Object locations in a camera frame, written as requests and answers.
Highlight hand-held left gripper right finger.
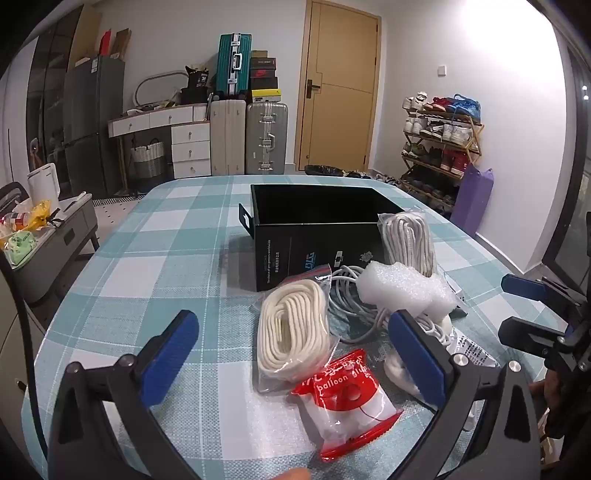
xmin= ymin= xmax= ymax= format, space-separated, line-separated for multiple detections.
xmin=388 ymin=309 xmax=543 ymax=480

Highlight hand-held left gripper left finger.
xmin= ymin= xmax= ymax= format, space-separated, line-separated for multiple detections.
xmin=48 ymin=310 xmax=200 ymax=480

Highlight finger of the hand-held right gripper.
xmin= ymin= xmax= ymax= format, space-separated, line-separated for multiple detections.
xmin=499 ymin=316 xmax=572 ymax=368
xmin=501 ymin=274 xmax=585 ymax=315

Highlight white plush keychain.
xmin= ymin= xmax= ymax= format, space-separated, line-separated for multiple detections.
xmin=383 ymin=351 xmax=437 ymax=409

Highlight clear printed plastic bag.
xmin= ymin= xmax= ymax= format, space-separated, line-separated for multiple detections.
xmin=445 ymin=330 xmax=504 ymax=370

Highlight white foam piece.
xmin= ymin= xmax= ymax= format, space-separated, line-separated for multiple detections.
xmin=359 ymin=261 xmax=455 ymax=315

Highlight red balloon glue packet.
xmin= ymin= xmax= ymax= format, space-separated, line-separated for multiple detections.
xmin=291 ymin=348 xmax=404 ymax=460

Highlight white cable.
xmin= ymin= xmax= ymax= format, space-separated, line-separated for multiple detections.
xmin=325 ymin=265 xmax=448 ymax=344

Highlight white rope bundle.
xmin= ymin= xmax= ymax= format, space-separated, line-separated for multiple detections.
xmin=376 ymin=210 xmax=439 ymax=278

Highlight cream rope bundle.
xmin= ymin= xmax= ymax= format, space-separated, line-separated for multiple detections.
xmin=252 ymin=265 xmax=340 ymax=393

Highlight black cardboard box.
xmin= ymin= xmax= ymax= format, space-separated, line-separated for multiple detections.
xmin=239 ymin=184 xmax=414 ymax=292

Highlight purple bag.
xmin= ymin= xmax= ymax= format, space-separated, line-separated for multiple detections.
xmin=450 ymin=166 xmax=495 ymax=238

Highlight teal checked tablecloth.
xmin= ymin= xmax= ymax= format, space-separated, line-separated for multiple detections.
xmin=34 ymin=174 xmax=575 ymax=480

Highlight grey side cabinet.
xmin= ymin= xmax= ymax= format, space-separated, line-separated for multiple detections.
xmin=0 ymin=191 xmax=100 ymax=305

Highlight wooden shoe rack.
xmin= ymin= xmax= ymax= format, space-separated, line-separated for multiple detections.
xmin=399 ymin=95 xmax=485 ymax=213

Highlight rows of shoes on rack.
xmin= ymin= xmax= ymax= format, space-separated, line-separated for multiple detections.
xmin=401 ymin=92 xmax=482 ymax=208

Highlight green snack packet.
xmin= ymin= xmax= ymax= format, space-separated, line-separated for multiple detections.
xmin=4 ymin=231 xmax=38 ymax=254

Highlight group of shoes on floor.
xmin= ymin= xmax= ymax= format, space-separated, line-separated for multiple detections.
xmin=344 ymin=168 xmax=404 ymax=185

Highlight woven laundry basket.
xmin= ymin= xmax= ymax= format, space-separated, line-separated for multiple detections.
xmin=131 ymin=138 xmax=165 ymax=190

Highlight yellow snack packet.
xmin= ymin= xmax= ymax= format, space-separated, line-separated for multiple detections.
xmin=25 ymin=199 xmax=52 ymax=232

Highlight white desk with drawers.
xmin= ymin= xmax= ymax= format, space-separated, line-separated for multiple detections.
xmin=107 ymin=104 xmax=213 ymax=180

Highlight beige suitcase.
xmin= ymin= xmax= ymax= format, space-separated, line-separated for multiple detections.
xmin=210 ymin=99 xmax=247 ymax=176

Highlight silver suitcase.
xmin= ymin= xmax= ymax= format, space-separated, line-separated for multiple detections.
xmin=246 ymin=102 xmax=288 ymax=175

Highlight wooden door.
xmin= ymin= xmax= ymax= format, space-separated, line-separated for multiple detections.
xmin=295 ymin=0 xmax=382 ymax=174

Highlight grey refrigerator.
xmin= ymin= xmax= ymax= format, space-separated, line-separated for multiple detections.
xmin=62 ymin=55 xmax=126 ymax=197

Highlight black paper bag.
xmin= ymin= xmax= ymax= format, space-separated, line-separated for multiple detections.
xmin=180 ymin=65 xmax=208 ymax=104

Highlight teal suitcase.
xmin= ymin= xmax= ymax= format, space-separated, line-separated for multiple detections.
xmin=217 ymin=33 xmax=252 ymax=100

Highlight black shoe box red logo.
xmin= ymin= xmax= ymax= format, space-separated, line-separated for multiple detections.
xmin=250 ymin=58 xmax=278 ymax=79

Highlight brown cardboard box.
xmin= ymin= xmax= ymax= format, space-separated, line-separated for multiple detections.
xmin=113 ymin=28 xmax=132 ymax=61

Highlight oval white frame mirror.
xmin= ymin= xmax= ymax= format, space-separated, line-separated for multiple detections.
xmin=133 ymin=69 xmax=185 ymax=107

